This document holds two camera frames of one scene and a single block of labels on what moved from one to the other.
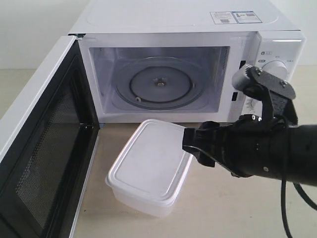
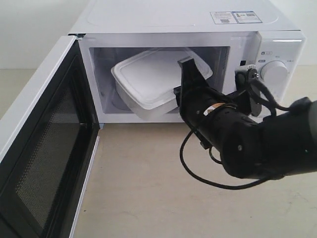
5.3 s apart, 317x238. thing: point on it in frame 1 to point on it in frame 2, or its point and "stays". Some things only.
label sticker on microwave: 238,17 stays
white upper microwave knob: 276,68 stays
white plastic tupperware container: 150,169 to 145,82
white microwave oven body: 175,60 stays
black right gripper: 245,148 to 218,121
